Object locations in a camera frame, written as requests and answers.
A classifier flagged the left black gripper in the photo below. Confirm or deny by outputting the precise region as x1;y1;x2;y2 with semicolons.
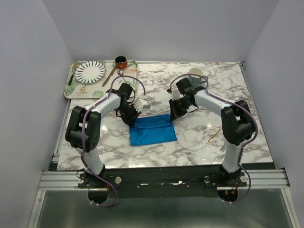
117;104;142;128

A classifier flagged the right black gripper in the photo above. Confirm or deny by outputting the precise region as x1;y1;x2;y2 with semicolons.
168;98;191;122

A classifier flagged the blue satin napkin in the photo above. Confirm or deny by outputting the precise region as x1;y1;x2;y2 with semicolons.
129;114;177;146

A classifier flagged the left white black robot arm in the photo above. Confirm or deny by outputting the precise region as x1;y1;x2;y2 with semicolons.
65;83;141;188

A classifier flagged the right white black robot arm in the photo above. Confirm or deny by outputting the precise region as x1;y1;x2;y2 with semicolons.
167;75;258;186

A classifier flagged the grey blue mug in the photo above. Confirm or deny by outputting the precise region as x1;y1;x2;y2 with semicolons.
188;67;208;87

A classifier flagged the gold spoon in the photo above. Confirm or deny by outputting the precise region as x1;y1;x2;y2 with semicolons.
208;128;222;142

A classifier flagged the silver spoon on tray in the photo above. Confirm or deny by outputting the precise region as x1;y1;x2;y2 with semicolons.
117;69;124;76

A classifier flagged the brown ceramic pot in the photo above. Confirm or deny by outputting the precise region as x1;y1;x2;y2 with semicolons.
115;56;128;70

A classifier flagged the striped white blue plate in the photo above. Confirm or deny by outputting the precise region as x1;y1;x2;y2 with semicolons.
74;60;106;85

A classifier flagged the silver utensil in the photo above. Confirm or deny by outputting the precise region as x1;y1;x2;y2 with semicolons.
220;141;227;152

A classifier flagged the floral serving tray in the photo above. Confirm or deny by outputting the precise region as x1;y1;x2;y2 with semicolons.
63;60;139;99

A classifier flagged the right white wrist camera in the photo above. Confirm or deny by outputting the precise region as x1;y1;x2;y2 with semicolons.
167;88;181;101

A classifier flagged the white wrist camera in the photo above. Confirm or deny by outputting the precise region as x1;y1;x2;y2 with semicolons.
134;98;151;112
167;88;181;101

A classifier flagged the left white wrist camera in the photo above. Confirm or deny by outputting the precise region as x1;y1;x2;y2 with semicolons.
134;98;151;112

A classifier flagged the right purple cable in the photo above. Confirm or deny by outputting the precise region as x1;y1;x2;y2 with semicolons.
169;73;259;205

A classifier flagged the wooden handled knife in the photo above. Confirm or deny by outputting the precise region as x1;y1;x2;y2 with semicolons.
102;65;117;87

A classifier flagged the dark green handled utensil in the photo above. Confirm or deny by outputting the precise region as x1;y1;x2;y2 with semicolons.
67;70;74;86

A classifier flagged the aluminium frame rail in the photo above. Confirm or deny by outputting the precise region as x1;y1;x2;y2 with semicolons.
38;167;290;191

